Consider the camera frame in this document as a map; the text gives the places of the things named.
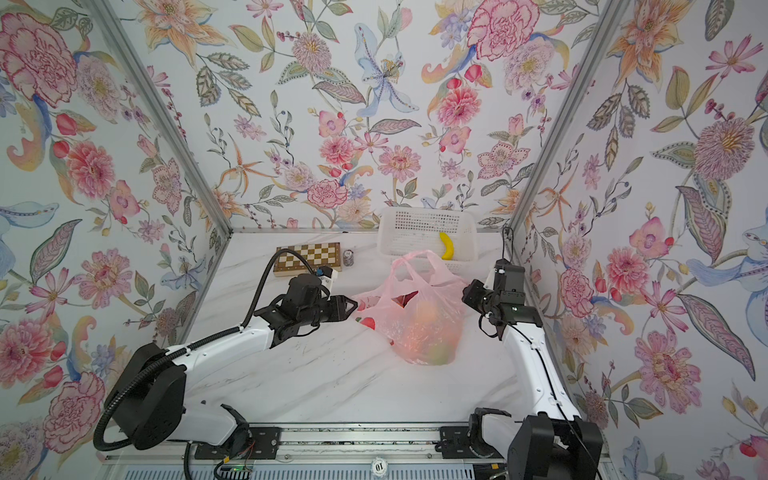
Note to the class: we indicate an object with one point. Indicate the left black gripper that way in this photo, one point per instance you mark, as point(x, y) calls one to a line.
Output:
point(339, 307)

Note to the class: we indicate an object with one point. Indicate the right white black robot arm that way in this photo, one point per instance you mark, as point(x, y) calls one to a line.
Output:
point(549, 439)

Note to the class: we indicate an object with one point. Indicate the white plastic basket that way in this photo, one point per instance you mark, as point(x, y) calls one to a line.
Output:
point(403, 230)

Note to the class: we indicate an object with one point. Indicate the pink plastic bag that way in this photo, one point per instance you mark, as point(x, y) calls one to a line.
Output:
point(418, 309)

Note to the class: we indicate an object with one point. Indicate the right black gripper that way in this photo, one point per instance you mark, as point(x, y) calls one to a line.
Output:
point(472, 298)

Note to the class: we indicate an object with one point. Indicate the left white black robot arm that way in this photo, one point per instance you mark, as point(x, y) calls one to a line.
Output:
point(150, 403)

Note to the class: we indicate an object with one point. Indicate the round white numbered tag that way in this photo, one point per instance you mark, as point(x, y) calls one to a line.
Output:
point(379, 467)

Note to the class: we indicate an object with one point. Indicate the aluminium front rail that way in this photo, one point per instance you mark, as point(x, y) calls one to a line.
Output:
point(360, 443)

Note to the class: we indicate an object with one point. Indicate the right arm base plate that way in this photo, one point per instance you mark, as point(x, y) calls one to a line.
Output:
point(455, 442)

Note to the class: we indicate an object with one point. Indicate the wooden chessboard box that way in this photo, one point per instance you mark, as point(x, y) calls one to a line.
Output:
point(316, 254)

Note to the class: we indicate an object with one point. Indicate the small metal can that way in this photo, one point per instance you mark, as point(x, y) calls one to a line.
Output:
point(348, 258)

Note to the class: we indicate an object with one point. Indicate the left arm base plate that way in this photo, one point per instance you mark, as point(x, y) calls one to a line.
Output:
point(260, 443)

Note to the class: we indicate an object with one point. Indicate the yellow banana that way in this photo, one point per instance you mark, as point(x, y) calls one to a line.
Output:
point(448, 245)

